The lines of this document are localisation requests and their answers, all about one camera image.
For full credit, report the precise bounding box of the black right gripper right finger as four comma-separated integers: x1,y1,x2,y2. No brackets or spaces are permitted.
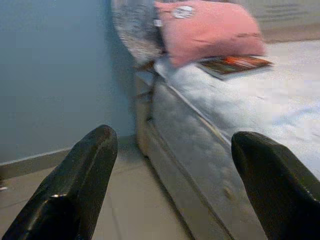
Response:
231,131,320,240

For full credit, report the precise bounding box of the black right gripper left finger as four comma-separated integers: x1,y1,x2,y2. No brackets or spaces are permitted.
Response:
0,124,119,240

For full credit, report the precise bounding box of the pink pillow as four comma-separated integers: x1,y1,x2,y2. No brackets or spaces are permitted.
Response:
153,0,267,67

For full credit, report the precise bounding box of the bed with white sheet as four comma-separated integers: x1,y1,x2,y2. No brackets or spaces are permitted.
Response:
134,0,320,240

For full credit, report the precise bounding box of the dark red magazine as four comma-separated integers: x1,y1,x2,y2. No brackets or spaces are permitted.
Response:
199,55,273,81

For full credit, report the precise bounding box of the grey patterned pillow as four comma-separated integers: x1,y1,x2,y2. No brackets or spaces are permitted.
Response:
111,0,166,63

